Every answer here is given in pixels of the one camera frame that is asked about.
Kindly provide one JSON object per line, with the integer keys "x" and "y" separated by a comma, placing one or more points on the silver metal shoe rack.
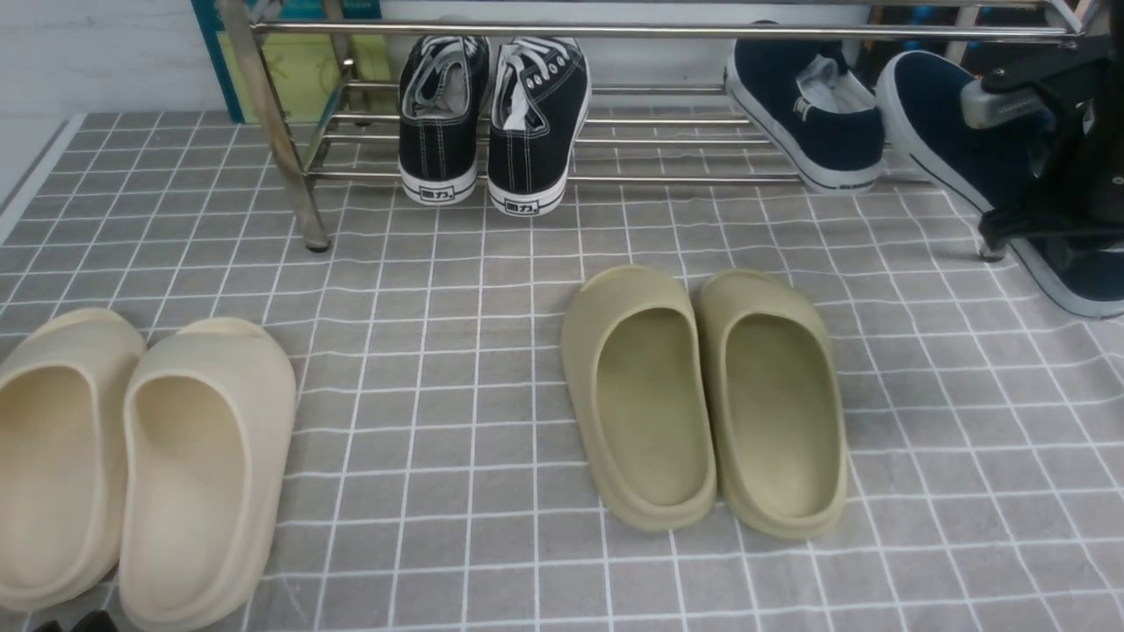
{"x": 249, "y": 25}

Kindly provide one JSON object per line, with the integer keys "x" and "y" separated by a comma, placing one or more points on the cream foam slipper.
{"x": 208, "y": 419}
{"x": 64, "y": 456}

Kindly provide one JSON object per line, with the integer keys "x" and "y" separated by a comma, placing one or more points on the blue and yellow book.
{"x": 302, "y": 66}

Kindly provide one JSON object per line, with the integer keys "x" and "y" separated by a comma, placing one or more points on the olive green slipper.
{"x": 774, "y": 400}
{"x": 630, "y": 351}

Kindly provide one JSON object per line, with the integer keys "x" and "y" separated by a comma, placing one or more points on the grey checkered tablecloth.
{"x": 436, "y": 478}

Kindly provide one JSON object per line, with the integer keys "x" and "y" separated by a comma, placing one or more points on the black canvas sneaker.
{"x": 541, "y": 96}
{"x": 441, "y": 91}

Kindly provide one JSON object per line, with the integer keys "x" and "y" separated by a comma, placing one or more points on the left black canvas sneaker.
{"x": 441, "y": 91}

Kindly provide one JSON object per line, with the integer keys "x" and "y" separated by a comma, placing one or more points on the navy slip-on shoe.
{"x": 805, "y": 98}
{"x": 919, "y": 95}

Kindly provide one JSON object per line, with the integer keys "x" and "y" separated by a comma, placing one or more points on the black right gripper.
{"x": 1086, "y": 72}

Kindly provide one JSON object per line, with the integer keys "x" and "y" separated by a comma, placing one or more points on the right black canvas sneaker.
{"x": 541, "y": 96}

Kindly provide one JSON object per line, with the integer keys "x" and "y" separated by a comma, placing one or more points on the left olive green slipper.
{"x": 630, "y": 351}

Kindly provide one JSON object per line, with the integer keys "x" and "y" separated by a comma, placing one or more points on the black image processing book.
{"x": 978, "y": 57}

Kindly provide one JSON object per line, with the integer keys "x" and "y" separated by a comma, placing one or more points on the right cream foam slipper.
{"x": 208, "y": 419}

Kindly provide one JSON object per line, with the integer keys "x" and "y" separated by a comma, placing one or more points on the left cream foam slipper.
{"x": 64, "y": 456}

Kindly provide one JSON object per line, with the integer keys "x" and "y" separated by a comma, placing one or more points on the right olive green slipper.
{"x": 774, "y": 400}

